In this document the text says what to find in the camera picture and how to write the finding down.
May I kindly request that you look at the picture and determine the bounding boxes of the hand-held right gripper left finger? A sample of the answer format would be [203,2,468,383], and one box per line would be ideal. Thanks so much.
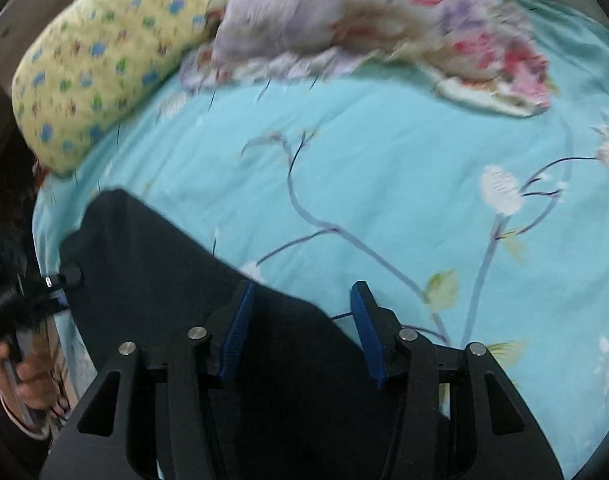
[38,280,257,480]

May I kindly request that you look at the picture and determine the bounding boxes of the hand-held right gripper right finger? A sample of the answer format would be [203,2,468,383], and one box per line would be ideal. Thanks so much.
[349,281,565,480]

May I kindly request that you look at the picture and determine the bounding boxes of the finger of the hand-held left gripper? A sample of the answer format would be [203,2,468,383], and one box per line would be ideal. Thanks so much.
[40,266,83,311]

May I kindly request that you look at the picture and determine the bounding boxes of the black pants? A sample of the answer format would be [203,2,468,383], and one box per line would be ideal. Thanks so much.
[58,188,452,480]

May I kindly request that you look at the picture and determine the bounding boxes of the person's left forearm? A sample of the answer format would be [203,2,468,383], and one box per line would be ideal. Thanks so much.
[0,392,52,476]

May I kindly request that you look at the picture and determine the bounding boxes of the person's left hand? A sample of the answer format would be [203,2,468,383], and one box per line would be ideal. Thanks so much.
[0,332,60,411]

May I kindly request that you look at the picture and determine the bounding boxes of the teal floral bed sheet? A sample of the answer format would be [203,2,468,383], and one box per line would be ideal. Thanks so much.
[33,0,609,478]

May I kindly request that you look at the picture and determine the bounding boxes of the yellow floral pillow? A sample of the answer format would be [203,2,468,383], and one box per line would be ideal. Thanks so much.
[12,0,235,177]

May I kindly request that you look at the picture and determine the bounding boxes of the purple floral blanket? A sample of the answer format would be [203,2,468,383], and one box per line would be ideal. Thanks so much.
[179,0,560,118]

